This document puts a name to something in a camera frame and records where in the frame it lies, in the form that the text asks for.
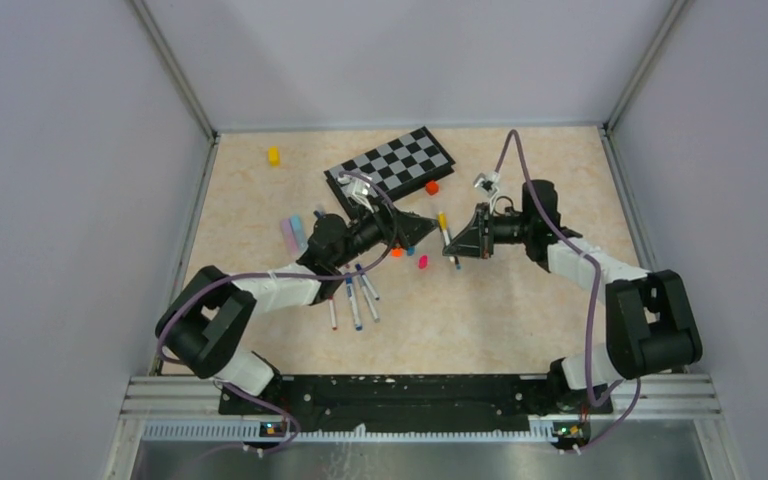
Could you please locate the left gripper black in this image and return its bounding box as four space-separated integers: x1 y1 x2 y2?
332 195 439 269

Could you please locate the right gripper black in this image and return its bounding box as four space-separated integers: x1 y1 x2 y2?
443 203 533 260

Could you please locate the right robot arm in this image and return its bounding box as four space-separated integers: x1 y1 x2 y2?
443 180 703 412

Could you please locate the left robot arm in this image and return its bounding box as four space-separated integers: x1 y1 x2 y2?
155 207 438 414

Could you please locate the orange red cube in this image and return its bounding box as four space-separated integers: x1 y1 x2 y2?
425 181 439 196

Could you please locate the black and grey chessboard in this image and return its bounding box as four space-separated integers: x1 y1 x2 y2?
323 126 456 219

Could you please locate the white marker grey cap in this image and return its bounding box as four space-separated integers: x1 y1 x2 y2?
355 264 381 323

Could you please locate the blue capped whiteboard marker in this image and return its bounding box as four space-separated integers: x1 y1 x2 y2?
327 298 339 331

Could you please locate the white marker blue cap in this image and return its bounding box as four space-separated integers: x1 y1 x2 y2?
345 277 363 331

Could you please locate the light blue eraser block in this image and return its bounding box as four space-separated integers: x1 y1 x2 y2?
290 215 308 254

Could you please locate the pink eraser block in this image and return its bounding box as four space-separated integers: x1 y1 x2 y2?
280 218 299 258

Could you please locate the yellow block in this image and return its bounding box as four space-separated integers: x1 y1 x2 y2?
267 146 281 166

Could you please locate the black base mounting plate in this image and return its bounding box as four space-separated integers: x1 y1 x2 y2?
218 374 614 435

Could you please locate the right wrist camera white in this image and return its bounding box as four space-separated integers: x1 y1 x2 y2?
473 171 500 198

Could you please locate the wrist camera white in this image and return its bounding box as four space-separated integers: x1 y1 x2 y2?
473 171 500 198
337 171 375 212

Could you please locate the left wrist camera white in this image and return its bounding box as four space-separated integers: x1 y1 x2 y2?
337 171 375 212

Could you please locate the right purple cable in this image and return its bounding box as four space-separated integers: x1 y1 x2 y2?
493 129 644 455

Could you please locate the aluminium frame rail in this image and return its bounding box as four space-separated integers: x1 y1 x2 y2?
105 373 745 479

